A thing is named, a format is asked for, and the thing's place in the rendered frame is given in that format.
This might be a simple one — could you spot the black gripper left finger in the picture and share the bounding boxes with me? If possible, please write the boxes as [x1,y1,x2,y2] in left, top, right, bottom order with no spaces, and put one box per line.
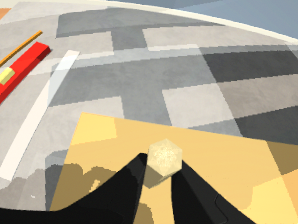
[0,153,148,224]

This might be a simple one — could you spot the red spirit level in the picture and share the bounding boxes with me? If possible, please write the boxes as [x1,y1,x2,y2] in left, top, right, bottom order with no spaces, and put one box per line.
[0,41,51,104]

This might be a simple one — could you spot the off-white flat bar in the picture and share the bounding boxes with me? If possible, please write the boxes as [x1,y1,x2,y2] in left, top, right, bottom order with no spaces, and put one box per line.
[0,51,80,181]

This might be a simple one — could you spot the thin orange rod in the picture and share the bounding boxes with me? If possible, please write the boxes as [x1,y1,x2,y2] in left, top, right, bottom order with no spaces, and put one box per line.
[0,30,43,67]

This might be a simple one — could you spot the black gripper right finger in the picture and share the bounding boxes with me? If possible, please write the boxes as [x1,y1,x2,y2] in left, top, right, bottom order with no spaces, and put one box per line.
[170,159,257,224]

